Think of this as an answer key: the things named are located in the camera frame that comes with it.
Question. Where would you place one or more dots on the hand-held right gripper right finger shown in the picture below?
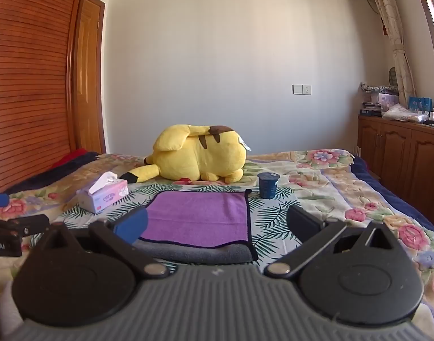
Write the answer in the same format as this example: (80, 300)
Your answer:
(302, 222)

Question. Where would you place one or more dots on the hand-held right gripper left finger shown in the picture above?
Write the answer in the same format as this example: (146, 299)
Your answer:
(131, 225)

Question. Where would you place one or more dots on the purple towel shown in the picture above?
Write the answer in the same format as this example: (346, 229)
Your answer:
(199, 216)

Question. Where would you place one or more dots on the grey towel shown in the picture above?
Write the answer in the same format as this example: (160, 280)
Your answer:
(202, 254)

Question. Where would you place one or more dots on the leaf-print cloth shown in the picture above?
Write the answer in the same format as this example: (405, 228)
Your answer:
(273, 220)

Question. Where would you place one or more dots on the tissue box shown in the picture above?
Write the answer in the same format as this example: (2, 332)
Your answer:
(103, 197)

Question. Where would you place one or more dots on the dark blue cup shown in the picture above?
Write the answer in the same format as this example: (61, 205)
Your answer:
(267, 185)

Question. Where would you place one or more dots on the dark blue plush blanket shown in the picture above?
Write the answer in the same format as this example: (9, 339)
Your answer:
(60, 170)

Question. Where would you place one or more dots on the red cloth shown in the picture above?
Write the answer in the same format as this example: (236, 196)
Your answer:
(73, 157)

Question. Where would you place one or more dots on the yellow plush toy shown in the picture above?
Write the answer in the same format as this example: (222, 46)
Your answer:
(202, 152)

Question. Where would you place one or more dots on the wooden louvered wardrobe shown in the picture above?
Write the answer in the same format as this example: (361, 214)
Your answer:
(28, 78)

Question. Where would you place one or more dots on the wooden cabinet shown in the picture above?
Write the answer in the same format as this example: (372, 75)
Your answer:
(405, 149)

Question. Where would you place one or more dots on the stack of books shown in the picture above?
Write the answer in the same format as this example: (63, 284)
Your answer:
(370, 109)

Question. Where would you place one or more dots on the cream plastic bag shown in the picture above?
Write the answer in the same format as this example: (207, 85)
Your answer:
(400, 113)

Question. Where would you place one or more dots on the stack of pale boxes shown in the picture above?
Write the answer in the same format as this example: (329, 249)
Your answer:
(385, 100)

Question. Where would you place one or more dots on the wooden door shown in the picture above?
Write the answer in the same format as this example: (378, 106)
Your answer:
(89, 78)

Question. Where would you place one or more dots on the patterned fabric bundle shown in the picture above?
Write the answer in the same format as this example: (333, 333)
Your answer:
(378, 87)

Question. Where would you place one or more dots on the blue printed box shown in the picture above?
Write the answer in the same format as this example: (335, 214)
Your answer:
(419, 103)

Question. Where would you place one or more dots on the green woven fan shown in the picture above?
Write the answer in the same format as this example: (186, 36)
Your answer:
(393, 76)

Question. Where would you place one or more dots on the patterned beige curtain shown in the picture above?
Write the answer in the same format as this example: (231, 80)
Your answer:
(394, 25)

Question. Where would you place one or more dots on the white wall outlet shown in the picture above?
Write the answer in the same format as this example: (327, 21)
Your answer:
(302, 89)

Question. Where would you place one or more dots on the wooden window frame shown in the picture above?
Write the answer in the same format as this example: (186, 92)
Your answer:
(431, 25)

